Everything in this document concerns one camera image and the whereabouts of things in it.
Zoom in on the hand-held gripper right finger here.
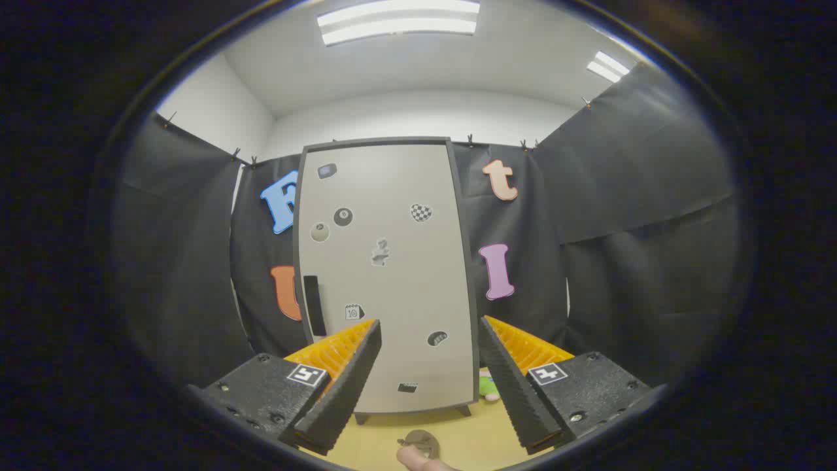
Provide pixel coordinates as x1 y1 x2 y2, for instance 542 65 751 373
479 315 655 455

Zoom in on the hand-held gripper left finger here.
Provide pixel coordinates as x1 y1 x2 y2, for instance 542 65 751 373
186 319 383 457

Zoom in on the dark grey shoe cabinet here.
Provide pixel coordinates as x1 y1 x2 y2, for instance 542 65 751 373
292 136 482 426

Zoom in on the brown fuzzy slipper shoe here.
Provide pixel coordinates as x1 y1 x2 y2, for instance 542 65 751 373
397 430 441 459

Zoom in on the light grey shoe cabinet door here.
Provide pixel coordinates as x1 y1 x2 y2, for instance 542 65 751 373
298 144 477 414

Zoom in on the black backdrop cloth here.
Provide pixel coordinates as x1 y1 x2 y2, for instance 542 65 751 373
111 62 743 393

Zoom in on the small ceiling light panel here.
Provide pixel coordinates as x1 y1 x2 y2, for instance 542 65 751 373
587 51 630 84

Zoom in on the long ceiling light panel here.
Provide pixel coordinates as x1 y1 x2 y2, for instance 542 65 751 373
317 0 481 46

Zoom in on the black door handle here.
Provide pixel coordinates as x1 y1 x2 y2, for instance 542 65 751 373
303 275 327 337

